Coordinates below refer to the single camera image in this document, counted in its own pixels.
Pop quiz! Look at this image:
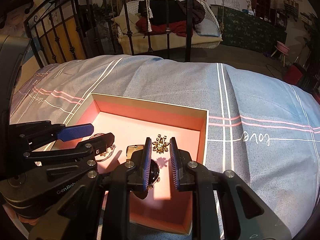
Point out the rose gold chain bracelet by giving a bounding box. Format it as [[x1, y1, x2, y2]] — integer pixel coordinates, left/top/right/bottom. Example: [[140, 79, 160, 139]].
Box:
[[88, 132, 117, 163]]

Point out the gold flower brooch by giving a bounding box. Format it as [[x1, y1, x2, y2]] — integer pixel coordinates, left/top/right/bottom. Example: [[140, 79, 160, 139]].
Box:
[[152, 134, 170, 154]]

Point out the pale green pink-lined box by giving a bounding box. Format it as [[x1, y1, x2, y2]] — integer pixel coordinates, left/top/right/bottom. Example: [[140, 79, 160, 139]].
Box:
[[49, 93, 210, 235]]

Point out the grey-blue striped bedspread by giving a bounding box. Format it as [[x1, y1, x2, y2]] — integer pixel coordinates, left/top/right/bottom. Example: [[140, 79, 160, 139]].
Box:
[[10, 55, 319, 235]]

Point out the white wicker hanging chair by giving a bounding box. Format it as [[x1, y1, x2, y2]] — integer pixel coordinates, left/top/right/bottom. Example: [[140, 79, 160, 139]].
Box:
[[114, 0, 222, 55]]

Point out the red cushion blanket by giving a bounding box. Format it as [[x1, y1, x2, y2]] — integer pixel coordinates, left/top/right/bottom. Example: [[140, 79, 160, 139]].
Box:
[[136, 17, 187, 37]]

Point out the dark green patterned cabinet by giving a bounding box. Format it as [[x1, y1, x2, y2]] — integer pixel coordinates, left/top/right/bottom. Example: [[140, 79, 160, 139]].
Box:
[[216, 5, 287, 53]]

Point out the pink round stool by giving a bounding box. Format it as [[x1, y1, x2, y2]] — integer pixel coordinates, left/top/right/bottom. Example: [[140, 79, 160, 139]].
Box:
[[271, 41, 290, 67]]

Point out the black iron bed frame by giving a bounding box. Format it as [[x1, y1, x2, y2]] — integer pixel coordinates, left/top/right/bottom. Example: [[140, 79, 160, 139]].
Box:
[[23, 0, 194, 68]]

